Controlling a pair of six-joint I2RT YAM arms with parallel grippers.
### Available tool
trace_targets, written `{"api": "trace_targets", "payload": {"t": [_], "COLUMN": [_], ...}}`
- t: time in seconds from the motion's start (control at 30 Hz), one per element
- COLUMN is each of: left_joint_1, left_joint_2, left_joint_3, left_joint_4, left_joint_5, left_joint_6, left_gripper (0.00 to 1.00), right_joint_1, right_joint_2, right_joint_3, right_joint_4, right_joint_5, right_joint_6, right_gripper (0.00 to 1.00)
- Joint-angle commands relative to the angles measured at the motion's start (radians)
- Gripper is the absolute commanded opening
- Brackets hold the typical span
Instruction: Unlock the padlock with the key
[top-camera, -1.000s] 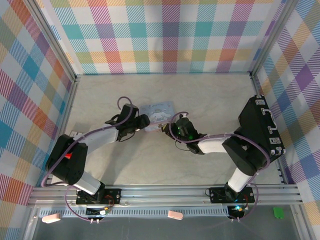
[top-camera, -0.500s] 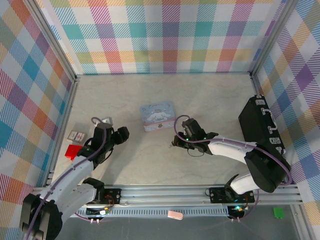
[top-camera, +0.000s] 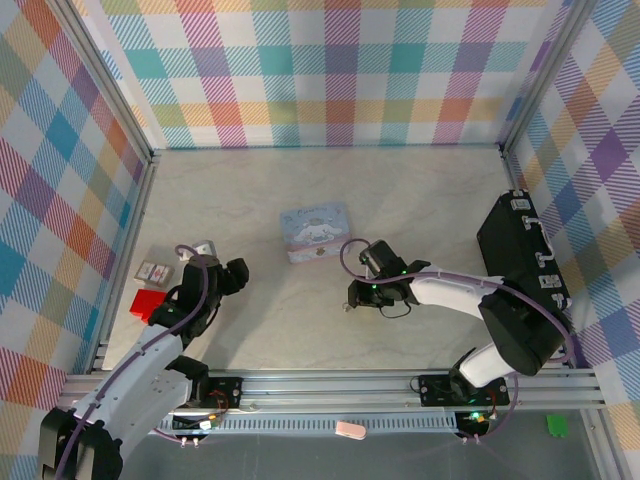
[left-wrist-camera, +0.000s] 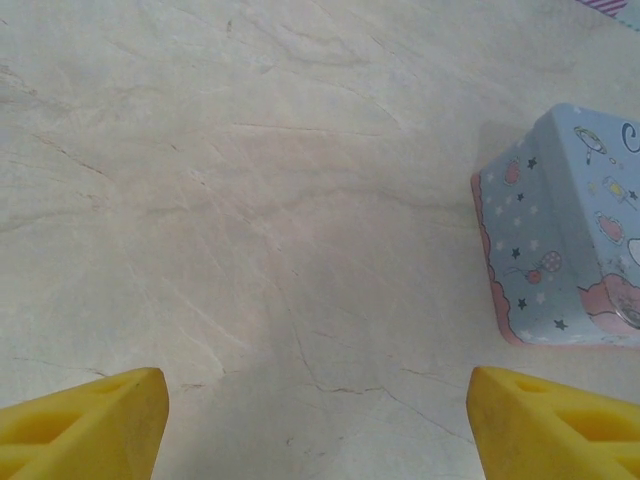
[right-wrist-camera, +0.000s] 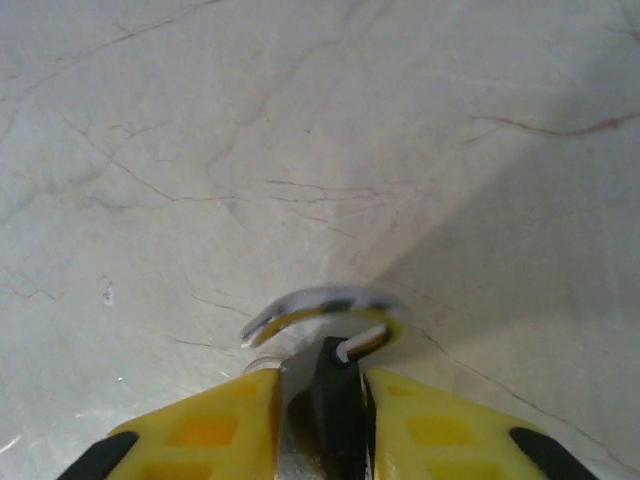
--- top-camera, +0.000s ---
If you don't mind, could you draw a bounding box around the grey slotted cable duct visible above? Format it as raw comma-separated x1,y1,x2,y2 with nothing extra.
144,417,461,436

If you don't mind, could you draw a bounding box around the black carrying case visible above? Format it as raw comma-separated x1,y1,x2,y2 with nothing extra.
476,189,573,314

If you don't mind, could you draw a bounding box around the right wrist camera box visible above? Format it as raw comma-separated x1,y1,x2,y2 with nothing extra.
358,239,405,276

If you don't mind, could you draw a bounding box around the aluminium side rail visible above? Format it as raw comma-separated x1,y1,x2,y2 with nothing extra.
89,149,162,374
499,144,527,195

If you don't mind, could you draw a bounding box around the aluminium frame post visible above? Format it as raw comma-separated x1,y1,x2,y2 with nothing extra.
52,0,155,161
498,0,600,154

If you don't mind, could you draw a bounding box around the small black electronics board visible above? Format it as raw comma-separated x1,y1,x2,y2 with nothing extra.
457,410,494,434
172,413,221,434

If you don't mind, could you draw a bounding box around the pink oblong eraser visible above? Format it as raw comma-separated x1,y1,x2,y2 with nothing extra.
335,420,368,441

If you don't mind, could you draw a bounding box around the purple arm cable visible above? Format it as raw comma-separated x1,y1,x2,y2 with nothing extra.
340,238,574,444
52,243,211,476

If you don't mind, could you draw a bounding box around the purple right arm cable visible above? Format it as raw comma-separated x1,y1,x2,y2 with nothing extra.
340,238,574,444

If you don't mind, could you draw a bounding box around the small patterned card box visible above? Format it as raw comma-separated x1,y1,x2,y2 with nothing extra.
134,259,176,288

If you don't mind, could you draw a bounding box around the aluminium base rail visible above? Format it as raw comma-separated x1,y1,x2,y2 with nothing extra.
62,369,606,416

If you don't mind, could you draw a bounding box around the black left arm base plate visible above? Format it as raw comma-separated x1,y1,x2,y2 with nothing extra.
187,377,244,411

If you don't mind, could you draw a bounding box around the red block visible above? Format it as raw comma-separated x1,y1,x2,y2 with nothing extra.
130,288,169,322

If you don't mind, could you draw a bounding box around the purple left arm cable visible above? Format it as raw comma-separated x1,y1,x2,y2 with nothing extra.
52,243,211,476

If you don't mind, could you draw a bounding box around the blue cartoon tin box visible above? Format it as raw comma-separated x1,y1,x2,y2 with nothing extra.
278,201,352,265

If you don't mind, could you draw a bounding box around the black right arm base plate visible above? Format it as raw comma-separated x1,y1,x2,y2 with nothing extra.
418,373,510,407

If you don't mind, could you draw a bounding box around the green plastic piece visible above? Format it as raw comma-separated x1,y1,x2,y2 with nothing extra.
545,413,568,440

